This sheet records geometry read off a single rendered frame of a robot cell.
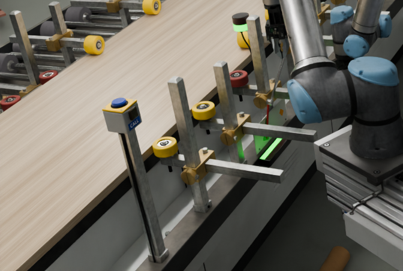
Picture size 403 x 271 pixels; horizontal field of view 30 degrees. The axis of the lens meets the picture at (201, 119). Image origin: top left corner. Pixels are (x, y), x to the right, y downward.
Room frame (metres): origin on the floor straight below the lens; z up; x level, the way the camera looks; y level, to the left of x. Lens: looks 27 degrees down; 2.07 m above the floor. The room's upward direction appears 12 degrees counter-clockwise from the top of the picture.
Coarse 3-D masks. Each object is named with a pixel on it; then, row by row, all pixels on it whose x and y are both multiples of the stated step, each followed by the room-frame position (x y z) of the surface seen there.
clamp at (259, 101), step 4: (272, 84) 2.47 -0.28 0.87; (280, 84) 2.48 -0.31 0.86; (272, 88) 2.44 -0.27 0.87; (268, 92) 2.41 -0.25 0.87; (256, 96) 2.42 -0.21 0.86; (260, 96) 2.40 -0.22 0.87; (264, 96) 2.40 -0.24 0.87; (268, 96) 2.40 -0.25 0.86; (256, 100) 2.40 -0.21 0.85; (260, 100) 2.39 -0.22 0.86; (264, 100) 2.38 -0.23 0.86; (256, 104) 2.40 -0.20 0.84; (260, 104) 2.39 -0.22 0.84; (264, 104) 2.38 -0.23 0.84; (260, 108) 2.40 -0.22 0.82
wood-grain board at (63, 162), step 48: (192, 0) 3.51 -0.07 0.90; (240, 0) 3.36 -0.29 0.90; (144, 48) 3.01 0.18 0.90; (192, 48) 2.90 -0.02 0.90; (240, 48) 2.79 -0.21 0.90; (48, 96) 2.71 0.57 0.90; (96, 96) 2.62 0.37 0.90; (144, 96) 2.53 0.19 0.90; (192, 96) 2.45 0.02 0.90; (0, 144) 2.37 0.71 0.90; (48, 144) 2.30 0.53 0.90; (96, 144) 2.23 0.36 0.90; (144, 144) 2.16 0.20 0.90; (0, 192) 2.04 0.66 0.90; (48, 192) 1.98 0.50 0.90; (96, 192) 1.92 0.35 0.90; (0, 240) 1.77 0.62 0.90; (48, 240) 1.73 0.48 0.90
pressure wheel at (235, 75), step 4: (232, 72) 2.57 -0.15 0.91; (236, 72) 2.56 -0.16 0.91; (240, 72) 2.56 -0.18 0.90; (244, 72) 2.55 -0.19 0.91; (232, 76) 2.54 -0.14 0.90; (236, 76) 2.53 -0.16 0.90; (240, 76) 2.52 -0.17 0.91; (244, 76) 2.51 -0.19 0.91; (232, 80) 2.51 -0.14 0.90; (236, 80) 2.50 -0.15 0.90; (240, 80) 2.50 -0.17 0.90; (244, 80) 2.51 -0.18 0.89; (248, 80) 2.53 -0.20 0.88; (232, 84) 2.51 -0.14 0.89; (236, 84) 2.50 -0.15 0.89; (240, 84) 2.50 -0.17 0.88; (244, 84) 2.50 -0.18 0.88; (240, 96) 2.53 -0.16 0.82; (240, 100) 2.53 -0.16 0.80
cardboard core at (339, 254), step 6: (336, 246) 2.48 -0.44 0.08; (330, 252) 2.46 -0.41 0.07; (336, 252) 2.44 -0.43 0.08; (342, 252) 2.44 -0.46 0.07; (348, 252) 2.45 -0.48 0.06; (330, 258) 2.41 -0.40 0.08; (336, 258) 2.40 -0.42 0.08; (342, 258) 2.41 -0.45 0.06; (348, 258) 2.44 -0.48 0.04; (324, 264) 2.38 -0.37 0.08; (330, 264) 2.37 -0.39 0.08; (336, 264) 2.37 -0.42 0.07; (342, 264) 2.39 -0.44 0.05; (324, 270) 2.34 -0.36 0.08; (330, 270) 2.34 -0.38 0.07; (336, 270) 2.35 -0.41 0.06
